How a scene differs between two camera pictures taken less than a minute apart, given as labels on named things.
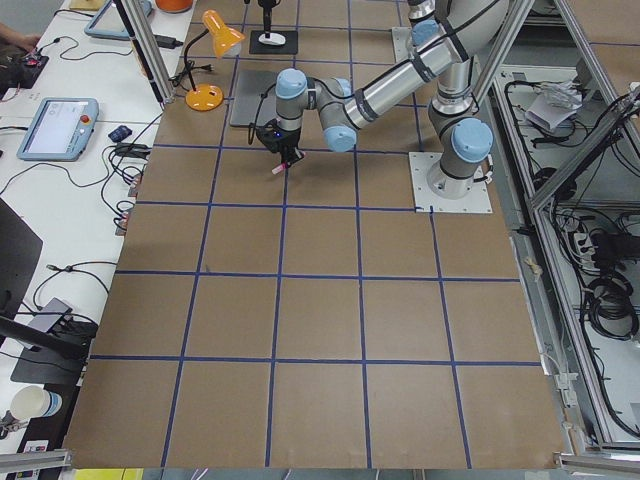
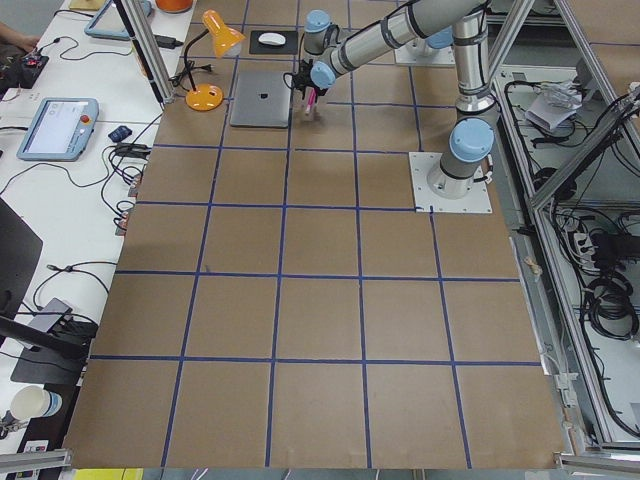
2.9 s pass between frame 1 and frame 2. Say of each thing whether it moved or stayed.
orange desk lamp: stayed
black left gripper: moved
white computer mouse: stayed
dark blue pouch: stayed
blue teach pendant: stayed
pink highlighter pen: moved
